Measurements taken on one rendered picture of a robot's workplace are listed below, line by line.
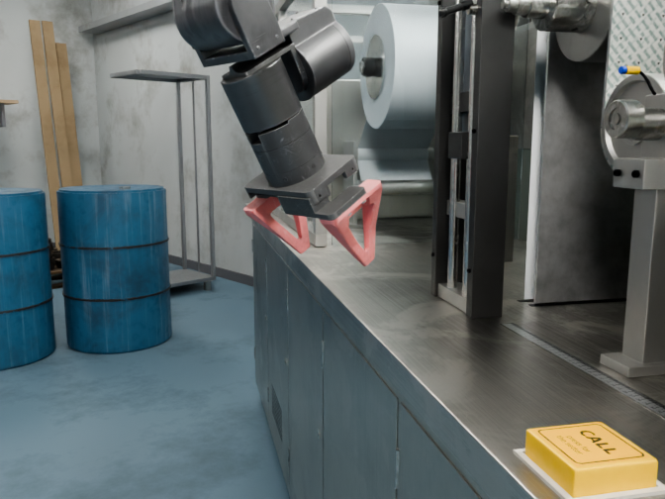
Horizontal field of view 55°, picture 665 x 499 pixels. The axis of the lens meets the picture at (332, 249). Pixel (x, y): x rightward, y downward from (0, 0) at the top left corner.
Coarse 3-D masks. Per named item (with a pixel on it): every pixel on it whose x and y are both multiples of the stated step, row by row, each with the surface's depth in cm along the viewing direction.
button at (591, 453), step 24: (528, 432) 52; (552, 432) 51; (576, 432) 51; (600, 432) 51; (528, 456) 52; (552, 456) 48; (576, 456) 47; (600, 456) 47; (624, 456) 47; (648, 456) 47; (576, 480) 46; (600, 480) 46; (624, 480) 47; (648, 480) 47
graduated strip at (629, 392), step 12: (504, 324) 91; (516, 324) 91; (528, 336) 85; (552, 348) 80; (564, 360) 75; (576, 360) 75; (588, 372) 71; (600, 372) 71; (612, 384) 68; (624, 384) 68; (636, 396) 65; (648, 408) 62; (660, 408) 62
